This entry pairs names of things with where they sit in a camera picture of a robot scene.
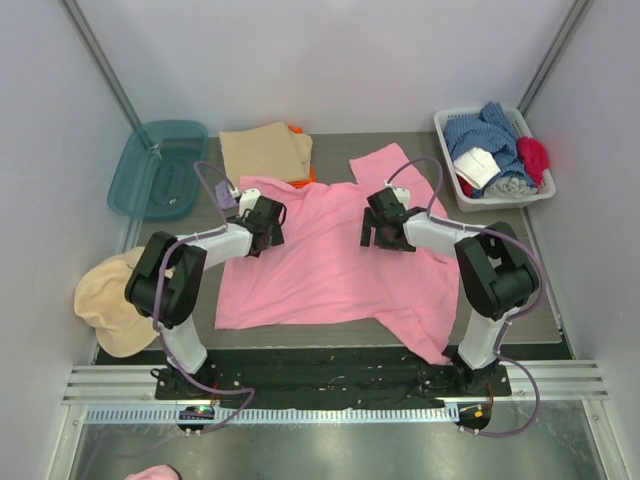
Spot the lavender t shirt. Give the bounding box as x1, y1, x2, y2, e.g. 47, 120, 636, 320
214, 181, 238, 210

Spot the beige t shirt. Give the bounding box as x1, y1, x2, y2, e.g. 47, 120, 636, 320
219, 122, 313, 185

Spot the pink t shirt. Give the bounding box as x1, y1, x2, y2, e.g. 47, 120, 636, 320
215, 143, 459, 364

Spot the orange t shirt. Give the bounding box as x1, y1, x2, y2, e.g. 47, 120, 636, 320
288, 125, 316, 189

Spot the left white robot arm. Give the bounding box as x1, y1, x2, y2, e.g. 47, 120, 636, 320
124, 189, 287, 399

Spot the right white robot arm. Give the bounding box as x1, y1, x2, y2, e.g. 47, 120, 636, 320
360, 185, 542, 395

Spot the red cloth in basket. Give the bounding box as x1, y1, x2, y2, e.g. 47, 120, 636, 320
457, 176, 474, 198

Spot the white cloth in basket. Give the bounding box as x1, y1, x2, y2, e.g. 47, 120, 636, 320
453, 147, 501, 189

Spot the teal plastic bin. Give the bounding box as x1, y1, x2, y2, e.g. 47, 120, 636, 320
107, 120, 209, 221

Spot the white plastic basket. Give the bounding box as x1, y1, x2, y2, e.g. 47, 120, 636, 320
434, 102, 556, 212

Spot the grey cloth in basket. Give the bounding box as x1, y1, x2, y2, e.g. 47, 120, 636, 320
483, 176, 538, 200

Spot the blue checked shirt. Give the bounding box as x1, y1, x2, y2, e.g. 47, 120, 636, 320
444, 102, 536, 197

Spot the magenta cloth in basket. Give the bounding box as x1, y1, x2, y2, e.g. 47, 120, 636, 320
516, 137, 550, 187

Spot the beige crumpled cloth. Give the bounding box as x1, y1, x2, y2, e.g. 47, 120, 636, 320
74, 246, 158, 358

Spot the pink cloth at bottom edge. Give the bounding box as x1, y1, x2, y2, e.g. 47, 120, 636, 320
125, 464, 181, 480

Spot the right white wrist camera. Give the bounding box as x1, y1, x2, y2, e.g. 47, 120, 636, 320
385, 182, 410, 209

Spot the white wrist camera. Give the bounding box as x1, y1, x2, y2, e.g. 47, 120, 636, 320
229, 188, 261, 216
385, 182, 410, 209

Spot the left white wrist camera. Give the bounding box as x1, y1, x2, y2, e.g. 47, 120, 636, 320
229, 188, 261, 216

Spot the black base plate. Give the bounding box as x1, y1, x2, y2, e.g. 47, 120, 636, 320
94, 344, 514, 409

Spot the white slotted cable duct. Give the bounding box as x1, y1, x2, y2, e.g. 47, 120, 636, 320
85, 403, 459, 426

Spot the aluminium rail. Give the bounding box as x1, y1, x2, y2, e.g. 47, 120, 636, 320
63, 360, 609, 405

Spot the right aluminium frame post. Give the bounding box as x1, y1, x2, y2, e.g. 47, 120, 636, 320
517, 0, 595, 116

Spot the aluminium frame post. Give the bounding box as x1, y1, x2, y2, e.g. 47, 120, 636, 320
59, 0, 142, 130
517, 0, 595, 116

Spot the left aluminium frame post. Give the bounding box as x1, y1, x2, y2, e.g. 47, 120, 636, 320
59, 0, 142, 130

